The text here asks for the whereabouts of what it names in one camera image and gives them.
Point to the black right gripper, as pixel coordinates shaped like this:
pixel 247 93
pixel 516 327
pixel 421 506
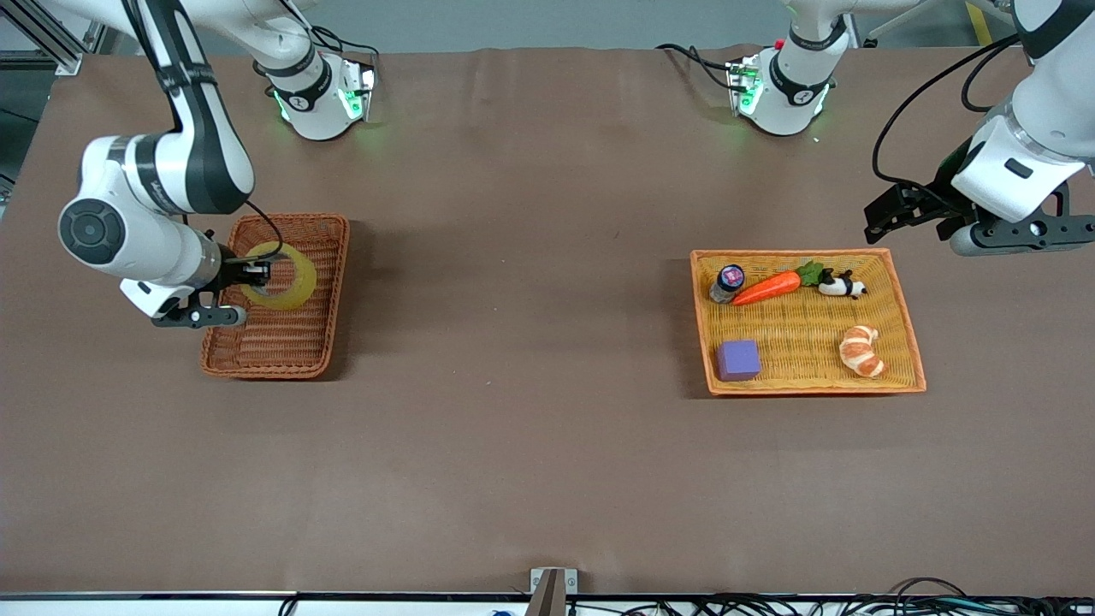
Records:
pixel 232 274

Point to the brown table cloth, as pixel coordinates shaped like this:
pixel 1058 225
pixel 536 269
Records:
pixel 547 445

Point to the toy croissant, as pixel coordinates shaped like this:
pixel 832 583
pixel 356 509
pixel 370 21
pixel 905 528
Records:
pixel 861 351

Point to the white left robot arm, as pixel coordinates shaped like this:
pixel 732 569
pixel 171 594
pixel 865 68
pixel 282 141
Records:
pixel 791 81

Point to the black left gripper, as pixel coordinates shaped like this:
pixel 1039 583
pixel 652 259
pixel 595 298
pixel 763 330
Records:
pixel 942 186

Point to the purple cube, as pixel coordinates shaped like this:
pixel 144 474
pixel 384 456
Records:
pixel 738 359

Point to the yellowish clear tape roll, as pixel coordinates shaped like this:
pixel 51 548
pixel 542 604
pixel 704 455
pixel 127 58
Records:
pixel 299 287

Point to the metal table bracket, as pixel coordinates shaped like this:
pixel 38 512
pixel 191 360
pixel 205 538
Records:
pixel 553 586

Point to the small dark bottle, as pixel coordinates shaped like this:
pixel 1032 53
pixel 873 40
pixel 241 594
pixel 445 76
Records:
pixel 728 283

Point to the orange wicker basket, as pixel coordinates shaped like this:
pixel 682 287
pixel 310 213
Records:
pixel 804 376

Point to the black white panda toy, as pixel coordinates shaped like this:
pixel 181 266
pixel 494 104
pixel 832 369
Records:
pixel 843 285

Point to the brown wicker basket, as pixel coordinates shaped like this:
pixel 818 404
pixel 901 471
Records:
pixel 282 342

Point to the orange toy carrot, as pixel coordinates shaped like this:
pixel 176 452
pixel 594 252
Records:
pixel 770 287

